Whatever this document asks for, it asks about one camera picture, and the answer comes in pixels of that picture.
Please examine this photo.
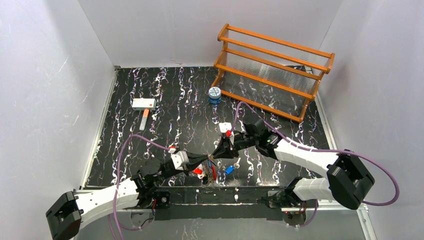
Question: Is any silver key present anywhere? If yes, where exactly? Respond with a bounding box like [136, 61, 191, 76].
[233, 157, 241, 169]

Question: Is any blue key tag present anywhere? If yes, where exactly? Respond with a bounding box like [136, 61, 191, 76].
[224, 165, 236, 175]

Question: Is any white orange marker pen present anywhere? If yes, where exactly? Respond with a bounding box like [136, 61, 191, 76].
[139, 108, 150, 131]

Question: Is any blue jar with patterned lid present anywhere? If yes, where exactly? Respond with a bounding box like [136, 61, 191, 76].
[208, 86, 222, 105]

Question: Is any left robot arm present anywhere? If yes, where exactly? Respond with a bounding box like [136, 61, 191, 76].
[45, 150, 209, 240]

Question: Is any metal key organizer red handle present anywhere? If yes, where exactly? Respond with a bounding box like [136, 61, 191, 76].
[192, 155, 217, 185]

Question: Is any white box with red logo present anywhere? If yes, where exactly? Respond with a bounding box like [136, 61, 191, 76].
[131, 98, 157, 111]

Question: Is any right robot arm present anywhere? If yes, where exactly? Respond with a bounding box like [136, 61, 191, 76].
[212, 119, 375, 210]

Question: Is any orange wooden shelf rack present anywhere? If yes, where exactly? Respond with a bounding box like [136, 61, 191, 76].
[211, 23, 336, 123]

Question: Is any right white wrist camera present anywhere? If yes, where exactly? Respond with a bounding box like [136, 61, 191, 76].
[218, 122, 234, 138]

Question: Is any aluminium rail frame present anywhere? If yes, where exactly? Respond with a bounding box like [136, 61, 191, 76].
[61, 187, 378, 240]

